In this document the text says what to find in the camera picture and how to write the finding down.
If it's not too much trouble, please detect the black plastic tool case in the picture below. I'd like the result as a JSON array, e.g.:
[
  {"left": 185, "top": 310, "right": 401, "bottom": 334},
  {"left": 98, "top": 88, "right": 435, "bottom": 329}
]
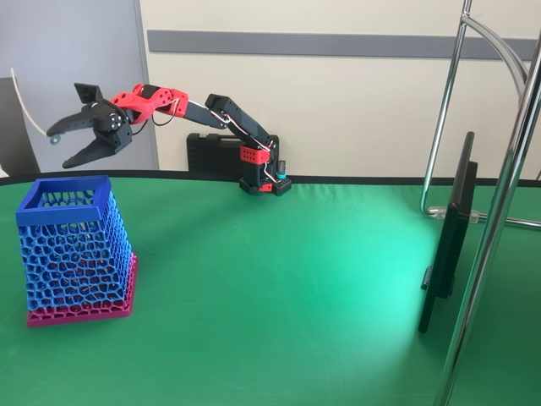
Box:
[{"left": 186, "top": 132, "right": 280, "bottom": 173}]

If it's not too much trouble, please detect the black monitor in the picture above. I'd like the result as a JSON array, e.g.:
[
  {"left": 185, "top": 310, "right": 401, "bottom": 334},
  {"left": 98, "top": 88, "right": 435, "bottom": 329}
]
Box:
[{"left": 417, "top": 131, "right": 479, "bottom": 335}]

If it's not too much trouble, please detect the blue and magenta mesh basket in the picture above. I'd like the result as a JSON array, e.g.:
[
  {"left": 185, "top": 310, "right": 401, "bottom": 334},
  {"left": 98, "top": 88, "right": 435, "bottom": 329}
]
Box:
[{"left": 15, "top": 175, "right": 139, "bottom": 329}]

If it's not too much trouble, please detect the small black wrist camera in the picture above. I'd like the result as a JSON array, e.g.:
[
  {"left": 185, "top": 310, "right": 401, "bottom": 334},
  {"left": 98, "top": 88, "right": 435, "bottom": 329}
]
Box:
[{"left": 74, "top": 82, "right": 103, "bottom": 105}]

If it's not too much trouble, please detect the green cloth with black edge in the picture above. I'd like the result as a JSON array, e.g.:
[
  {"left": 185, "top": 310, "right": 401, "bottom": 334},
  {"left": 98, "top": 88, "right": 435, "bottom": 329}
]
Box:
[{"left": 0, "top": 169, "right": 541, "bottom": 406}]

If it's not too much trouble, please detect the grey blue door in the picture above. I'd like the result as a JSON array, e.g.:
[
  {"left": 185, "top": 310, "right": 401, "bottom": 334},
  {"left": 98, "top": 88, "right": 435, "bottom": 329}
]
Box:
[{"left": 0, "top": 0, "right": 161, "bottom": 174}]

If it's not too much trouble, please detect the chrome tube frame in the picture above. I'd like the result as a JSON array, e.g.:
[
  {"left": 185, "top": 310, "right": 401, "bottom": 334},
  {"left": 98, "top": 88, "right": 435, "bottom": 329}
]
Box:
[{"left": 418, "top": 0, "right": 541, "bottom": 406}]

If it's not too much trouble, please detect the grey wall rail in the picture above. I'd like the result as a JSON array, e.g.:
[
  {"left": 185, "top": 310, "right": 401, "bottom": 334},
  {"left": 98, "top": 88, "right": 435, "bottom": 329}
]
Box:
[{"left": 146, "top": 29, "right": 541, "bottom": 60}]

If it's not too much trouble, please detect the dark chair back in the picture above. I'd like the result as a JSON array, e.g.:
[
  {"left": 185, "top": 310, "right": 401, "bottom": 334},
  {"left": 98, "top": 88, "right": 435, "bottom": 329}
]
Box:
[{"left": 0, "top": 77, "right": 41, "bottom": 177}]

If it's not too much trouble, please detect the thin white stick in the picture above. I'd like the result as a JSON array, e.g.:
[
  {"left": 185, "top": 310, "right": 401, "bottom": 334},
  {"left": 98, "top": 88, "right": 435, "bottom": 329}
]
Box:
[{"left": 10, "top": 67, "right": 63, "bottom": 145}]

